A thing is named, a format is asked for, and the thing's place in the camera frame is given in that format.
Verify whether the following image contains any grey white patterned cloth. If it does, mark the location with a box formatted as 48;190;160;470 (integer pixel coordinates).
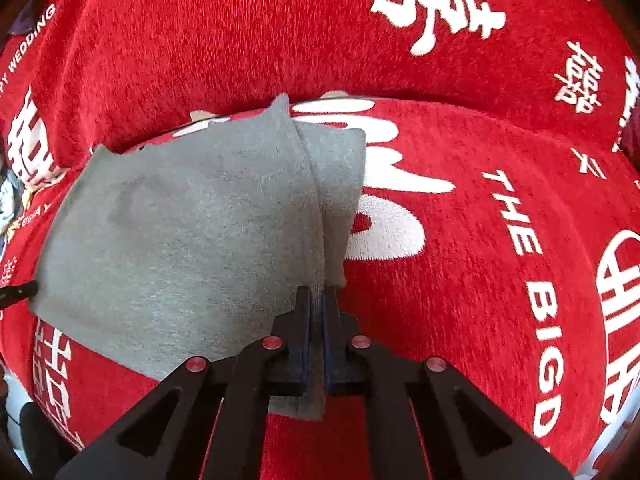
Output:
0;160;31;246

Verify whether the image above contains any small grey knit shirt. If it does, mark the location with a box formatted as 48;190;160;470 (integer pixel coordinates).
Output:
30;92;368;421

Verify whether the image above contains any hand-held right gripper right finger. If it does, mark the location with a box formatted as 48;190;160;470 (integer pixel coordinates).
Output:
322;287;576;480

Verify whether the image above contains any red printed blanket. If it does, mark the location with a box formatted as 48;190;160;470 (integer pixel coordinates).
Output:
0;0;640;480

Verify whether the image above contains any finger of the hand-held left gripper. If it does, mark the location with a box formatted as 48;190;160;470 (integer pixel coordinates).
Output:
0;281;40;311

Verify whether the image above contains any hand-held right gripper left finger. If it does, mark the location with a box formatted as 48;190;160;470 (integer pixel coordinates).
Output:
55;286;313;480

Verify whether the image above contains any white bed sheet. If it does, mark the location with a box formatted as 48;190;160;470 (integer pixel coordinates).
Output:
0;360;36;456

